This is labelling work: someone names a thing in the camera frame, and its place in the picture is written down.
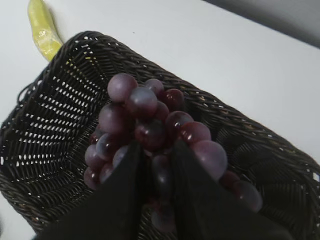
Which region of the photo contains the dark brown wicker basket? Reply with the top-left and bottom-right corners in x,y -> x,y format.
0,31 -> 320,240

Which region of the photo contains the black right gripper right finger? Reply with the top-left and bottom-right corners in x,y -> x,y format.
171,140 -> 293,240

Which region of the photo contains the yellow banana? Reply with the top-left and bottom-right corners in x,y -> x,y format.
27,0 -> 63,62

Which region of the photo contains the purple grape bunch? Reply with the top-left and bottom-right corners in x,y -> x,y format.
83,73 -> 263,233

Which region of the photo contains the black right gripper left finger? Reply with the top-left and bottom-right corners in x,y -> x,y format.
35,141 -> 146,240

